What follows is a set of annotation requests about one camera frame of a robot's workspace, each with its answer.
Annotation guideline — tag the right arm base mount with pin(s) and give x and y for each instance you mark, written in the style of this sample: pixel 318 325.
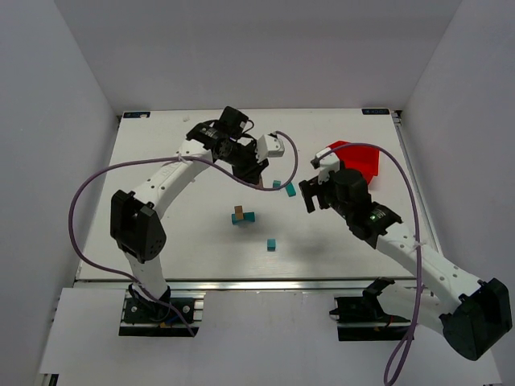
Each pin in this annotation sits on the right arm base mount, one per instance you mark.
pixel 362 319

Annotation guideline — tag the teal arch wood block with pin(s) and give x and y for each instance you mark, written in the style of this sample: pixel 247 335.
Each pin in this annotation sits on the teal arch wood block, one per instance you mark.
pixel 250 217

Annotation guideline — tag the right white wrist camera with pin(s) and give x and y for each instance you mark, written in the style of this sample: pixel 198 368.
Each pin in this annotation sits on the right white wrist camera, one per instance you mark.
pixel 325 162

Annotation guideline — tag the right blue corner label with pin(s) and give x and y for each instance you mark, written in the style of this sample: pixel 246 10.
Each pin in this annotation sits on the right blue corner label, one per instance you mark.
pixel 375 111

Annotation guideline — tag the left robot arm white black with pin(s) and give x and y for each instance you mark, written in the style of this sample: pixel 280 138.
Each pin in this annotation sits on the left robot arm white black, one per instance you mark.
pixel 136 215

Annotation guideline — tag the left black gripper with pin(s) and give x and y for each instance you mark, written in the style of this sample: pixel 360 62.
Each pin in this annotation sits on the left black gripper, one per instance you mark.
pixel 249 168

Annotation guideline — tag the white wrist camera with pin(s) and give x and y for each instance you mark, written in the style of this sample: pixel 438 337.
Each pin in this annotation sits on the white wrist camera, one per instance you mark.
pixel 269 146
pixel 325 162

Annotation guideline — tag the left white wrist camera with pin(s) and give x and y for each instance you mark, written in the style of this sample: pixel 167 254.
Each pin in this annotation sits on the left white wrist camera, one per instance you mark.
pixel 269 146

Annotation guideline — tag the left blue corner label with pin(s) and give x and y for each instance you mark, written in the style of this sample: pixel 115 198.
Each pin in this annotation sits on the left blue corner label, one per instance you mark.
pixel 136 115

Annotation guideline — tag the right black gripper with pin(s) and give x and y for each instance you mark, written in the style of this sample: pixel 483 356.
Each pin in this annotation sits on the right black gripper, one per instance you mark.
pixel 318 193

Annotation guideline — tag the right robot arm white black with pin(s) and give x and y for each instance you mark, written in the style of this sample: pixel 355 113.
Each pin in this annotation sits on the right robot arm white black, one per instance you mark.
pixel 471 314

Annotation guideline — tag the teal rectangular wood block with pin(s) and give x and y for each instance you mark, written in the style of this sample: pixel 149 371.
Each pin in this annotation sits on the teal rectangular wood block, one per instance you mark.
pixel 290 190

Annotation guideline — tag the aluminium table front rail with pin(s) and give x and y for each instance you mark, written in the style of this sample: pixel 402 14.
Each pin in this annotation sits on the aluminium table front rail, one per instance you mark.
pixel 240 285

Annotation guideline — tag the red plastic bin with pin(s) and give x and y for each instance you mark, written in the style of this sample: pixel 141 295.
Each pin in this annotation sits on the red plastic bin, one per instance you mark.
pixel 365 159

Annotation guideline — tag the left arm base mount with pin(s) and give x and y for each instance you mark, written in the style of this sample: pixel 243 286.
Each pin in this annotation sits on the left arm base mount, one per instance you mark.
pixel 142 317

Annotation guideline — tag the tan rectangular wood block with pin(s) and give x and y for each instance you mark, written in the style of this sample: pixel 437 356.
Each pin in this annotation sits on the tan rectangular wood block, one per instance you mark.
pixel 238 213

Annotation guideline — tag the blue corner label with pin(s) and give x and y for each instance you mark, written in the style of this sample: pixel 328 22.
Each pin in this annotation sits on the blue corner label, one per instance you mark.
pixel 375 111
pixel 136 115

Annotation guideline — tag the teal cube wood block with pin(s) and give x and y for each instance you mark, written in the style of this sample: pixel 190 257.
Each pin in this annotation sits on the teal cube wood block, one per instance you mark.
pixel 271 245

